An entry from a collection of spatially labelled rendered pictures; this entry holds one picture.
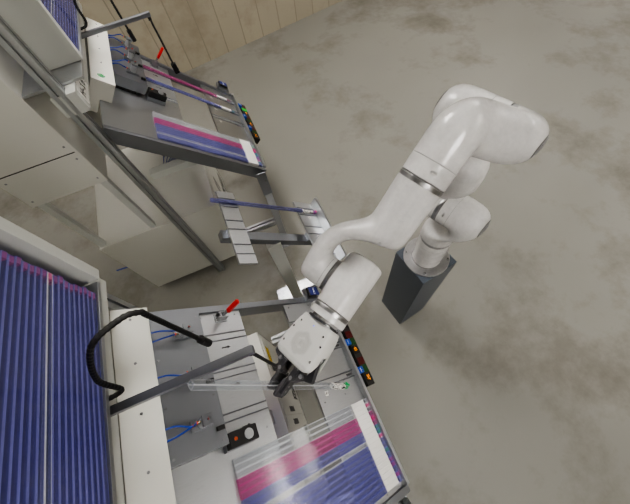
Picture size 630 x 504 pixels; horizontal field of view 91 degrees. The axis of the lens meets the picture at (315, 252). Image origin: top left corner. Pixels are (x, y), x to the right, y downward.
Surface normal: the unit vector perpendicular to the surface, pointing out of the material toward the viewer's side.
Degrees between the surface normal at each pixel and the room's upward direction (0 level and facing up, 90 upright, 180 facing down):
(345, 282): 9
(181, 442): 43
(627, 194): 0
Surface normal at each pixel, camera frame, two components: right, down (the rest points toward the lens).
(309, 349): -0.40, -0.46
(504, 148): 0.10, 0.73
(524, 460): -0.11, -0.45
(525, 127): 0.13, 0.35
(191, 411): 0.55, -0.59
